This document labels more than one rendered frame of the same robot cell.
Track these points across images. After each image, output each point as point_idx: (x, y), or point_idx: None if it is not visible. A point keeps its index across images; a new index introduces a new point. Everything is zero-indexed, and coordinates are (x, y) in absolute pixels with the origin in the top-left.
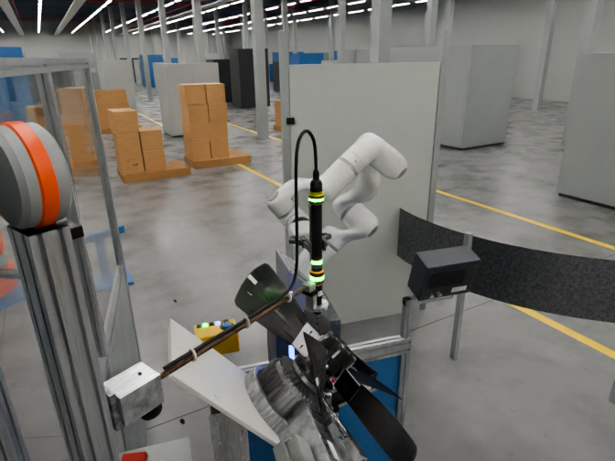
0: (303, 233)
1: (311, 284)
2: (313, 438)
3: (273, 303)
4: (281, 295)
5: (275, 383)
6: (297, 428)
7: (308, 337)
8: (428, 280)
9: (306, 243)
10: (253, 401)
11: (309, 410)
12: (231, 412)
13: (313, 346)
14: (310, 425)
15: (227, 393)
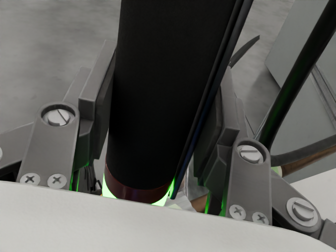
0: (246, 221)
1: (167, 203)
2: (193, 161)
3: (316, 142)
4: (296, 151)
5: None
6: (201, 194)
7: (244, 50)
8: None
9: (238, 109)
10: None
11: (185, 192)
12: (309, 179)
13: (230, 63)
14: (190, 175)
15: (321, 213)
